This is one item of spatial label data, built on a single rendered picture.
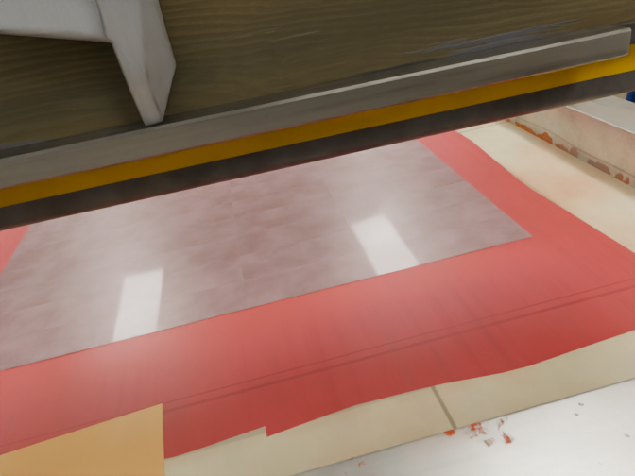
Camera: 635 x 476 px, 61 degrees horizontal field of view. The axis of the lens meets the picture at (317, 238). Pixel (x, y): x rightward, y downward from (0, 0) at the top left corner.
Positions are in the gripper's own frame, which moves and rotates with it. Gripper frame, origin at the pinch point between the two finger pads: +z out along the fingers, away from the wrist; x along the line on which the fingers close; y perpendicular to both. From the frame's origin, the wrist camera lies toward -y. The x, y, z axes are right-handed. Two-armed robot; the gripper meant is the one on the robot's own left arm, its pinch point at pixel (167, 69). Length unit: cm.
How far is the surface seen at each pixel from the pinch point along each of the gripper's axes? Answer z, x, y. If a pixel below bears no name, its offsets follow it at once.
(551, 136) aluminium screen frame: 13.1, -15.3, -25.7
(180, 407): 13.9, 2.7, 3.3
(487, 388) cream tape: 13.8, 6.4, -9.5
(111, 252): 13.9, -14.5, 8.7
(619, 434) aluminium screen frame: 10.3, 12.3, -10.6
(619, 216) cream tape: 13.7, -3.3, -22.6
